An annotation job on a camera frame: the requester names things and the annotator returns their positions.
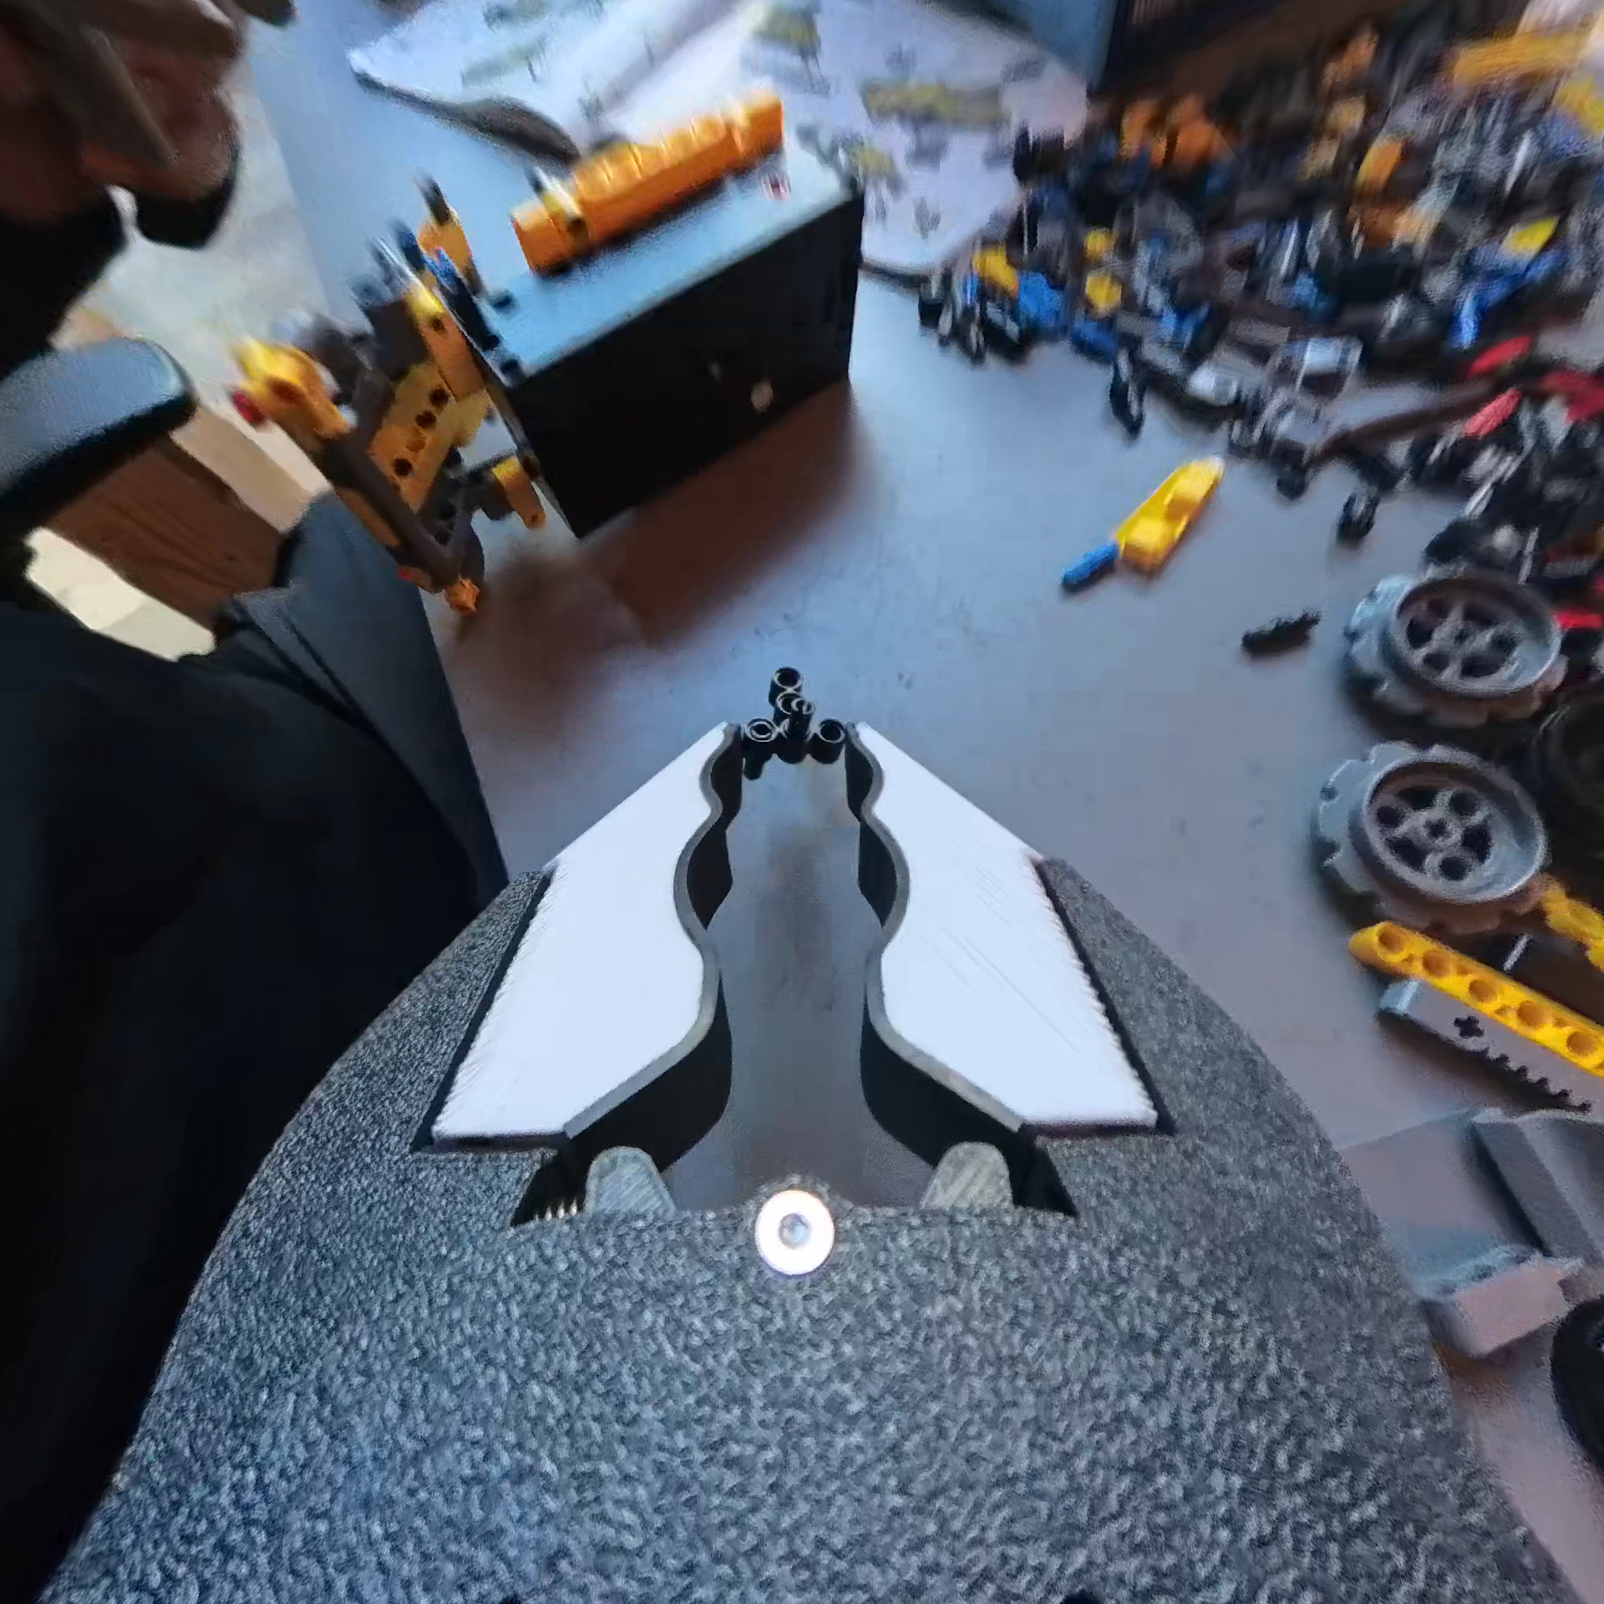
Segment person's left hand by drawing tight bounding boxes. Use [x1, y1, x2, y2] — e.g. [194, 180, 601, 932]
[0, 0, 246, 193]

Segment group of grey toothed wheels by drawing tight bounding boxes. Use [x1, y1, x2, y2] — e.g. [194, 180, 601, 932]
[1313, 569, 1604, 942]

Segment person's dark clothed body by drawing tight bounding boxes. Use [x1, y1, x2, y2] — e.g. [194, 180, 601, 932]
[0, 495, 507, 1568]

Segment pile of mixed brick parts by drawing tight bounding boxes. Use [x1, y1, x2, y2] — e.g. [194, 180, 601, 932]
[920, 0, 1604, 428]

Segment grey desk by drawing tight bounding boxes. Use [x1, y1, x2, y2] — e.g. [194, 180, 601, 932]
[244, 0, 1604, 1604]

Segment yellow panel piece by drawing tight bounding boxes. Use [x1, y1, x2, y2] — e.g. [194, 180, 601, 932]
[1113, 457, 1225, 575]

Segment pile of black red pins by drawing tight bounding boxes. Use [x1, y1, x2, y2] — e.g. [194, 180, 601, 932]
[1227, 363, 1604, 629]

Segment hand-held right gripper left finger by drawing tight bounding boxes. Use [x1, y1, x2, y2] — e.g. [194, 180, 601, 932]
[429, 722, 746, 1177]

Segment pile of yellow beams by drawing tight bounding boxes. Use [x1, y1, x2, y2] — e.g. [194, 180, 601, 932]
[1350, 877, 1604, 1110]

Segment yellow black toy vehicle model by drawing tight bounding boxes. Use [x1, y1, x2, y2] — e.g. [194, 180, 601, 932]
[231, 94, 866, 615]

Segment grey battery hub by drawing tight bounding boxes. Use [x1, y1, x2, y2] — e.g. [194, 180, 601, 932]
[1340, 1110, 1604, 1362]

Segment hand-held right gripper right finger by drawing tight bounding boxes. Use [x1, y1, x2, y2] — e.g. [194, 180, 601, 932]
[845, 722, 1161, 1152]

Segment white instruction booklet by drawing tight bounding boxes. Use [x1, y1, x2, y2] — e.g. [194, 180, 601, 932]
[347, 0, 1092, 277]

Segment black chair armrest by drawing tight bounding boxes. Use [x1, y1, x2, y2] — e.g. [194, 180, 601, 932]
[0, 338, 200, 554]

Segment small black connector piece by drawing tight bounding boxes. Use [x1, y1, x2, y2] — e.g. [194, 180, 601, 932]
[739, 667, 851, 779]

